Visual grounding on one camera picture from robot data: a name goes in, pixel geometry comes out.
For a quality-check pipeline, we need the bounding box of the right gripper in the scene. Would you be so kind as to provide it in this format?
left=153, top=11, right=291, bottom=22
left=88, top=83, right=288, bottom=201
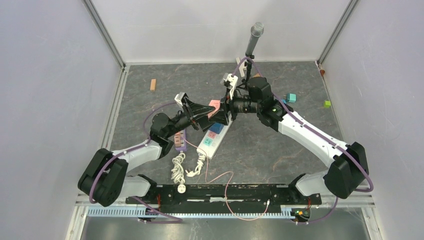
left=208, top=87, right=261, bottom=127

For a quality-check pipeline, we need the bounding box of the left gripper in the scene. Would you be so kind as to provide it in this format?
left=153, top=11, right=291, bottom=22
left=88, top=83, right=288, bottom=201
left=165, top=97, right=216, bottom=139

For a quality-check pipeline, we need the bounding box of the pink cube socket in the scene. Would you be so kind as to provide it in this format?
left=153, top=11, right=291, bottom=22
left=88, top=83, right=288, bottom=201
left=207, top=99, right=221, bottom=119

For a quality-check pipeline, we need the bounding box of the white multicolour power strip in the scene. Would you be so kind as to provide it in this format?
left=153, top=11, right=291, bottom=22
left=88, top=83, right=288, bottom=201
left=196, top=121, right=233, bottom=159

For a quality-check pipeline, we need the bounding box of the purple USB power strip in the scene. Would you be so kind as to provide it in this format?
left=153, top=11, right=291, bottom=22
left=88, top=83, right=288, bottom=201
left=174, top=129, right=187, bottom=152

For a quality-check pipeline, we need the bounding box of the brown charger plug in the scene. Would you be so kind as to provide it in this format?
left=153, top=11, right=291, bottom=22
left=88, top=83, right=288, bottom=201
left=174, top=133, right=185, bottom=148

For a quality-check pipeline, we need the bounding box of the blue cube socket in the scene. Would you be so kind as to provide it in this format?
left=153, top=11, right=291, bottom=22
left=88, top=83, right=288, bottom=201
left=208, top=122, right=225, bottom=135

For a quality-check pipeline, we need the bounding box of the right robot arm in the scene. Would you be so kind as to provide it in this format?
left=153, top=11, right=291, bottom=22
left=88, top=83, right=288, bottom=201
left=208, top=73, right=374, bottom=204

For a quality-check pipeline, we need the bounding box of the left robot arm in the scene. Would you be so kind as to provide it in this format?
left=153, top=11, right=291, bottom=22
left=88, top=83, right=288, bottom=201
left=77, top=96, right=215, bottom=207

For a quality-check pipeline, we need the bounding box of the teal plug adapter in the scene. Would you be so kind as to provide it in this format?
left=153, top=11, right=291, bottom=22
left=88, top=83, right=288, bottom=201
left=284, top=93, right=297, bottom=103

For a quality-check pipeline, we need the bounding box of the left wooden block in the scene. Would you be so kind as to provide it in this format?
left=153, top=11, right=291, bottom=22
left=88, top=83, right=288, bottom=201
left=149, top=78, right=157, bottom=92

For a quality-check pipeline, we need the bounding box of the black tripod stand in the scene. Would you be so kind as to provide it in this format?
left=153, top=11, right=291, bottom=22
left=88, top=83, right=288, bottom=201
left=237, top=60, right=253, bottom=89

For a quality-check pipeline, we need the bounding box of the grey microphone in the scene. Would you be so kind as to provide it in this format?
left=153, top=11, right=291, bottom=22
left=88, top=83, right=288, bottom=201
left=245, top=22, right=265, bottom=57

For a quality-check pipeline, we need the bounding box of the small green cube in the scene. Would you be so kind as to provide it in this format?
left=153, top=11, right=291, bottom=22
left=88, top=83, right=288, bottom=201
left=323, top=100, right=332, bottom=108

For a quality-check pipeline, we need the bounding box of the white strip cord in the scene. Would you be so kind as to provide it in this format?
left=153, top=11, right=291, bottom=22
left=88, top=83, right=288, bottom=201
left=185, top=154, right=208, bottom=179

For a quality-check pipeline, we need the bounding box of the white bracket piece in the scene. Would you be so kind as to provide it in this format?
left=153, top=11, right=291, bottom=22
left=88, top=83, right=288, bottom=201
left=235, top=57, right=247, bottom=78

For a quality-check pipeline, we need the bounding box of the white coiled power cord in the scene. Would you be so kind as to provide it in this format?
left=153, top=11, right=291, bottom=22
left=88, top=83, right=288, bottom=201
left=170, top=152, right=187, bottom=195

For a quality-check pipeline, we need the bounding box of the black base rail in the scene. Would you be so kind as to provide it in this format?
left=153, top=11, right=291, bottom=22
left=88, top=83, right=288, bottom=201
left=141, top=184, right=322, bottom=215

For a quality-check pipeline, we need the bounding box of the pink charging cable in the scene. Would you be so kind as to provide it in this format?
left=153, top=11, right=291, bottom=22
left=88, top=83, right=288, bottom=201
left=182, top=137, right=271, bottom=222

